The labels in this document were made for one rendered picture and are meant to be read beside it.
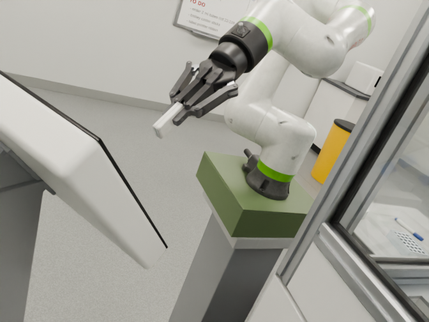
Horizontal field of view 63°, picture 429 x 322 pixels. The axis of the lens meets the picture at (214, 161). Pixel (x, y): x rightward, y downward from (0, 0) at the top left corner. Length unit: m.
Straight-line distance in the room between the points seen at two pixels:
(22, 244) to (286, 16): 0.65
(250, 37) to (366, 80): 4.12
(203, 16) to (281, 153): 3.03
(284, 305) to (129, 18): 3.40
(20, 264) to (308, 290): 0.47
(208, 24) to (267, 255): 3.10
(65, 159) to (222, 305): 1.06
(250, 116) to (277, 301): 0.57
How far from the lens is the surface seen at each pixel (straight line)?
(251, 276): 1.27
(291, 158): 1.06
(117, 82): 3.93
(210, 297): 1.28
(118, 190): 0.39
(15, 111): 0.40
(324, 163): 3.83
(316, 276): 0.60
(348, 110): 4.50
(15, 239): 0.63
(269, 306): 0.71
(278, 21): 0.79
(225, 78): 0.69
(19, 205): 0.59
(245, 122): 1.06
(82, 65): 3.85
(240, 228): 1.03
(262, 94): 1.09
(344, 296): 0.57
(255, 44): 0.73
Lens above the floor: 1.34
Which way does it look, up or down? 24 degrees down
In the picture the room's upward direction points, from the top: 21 degrees clockwise
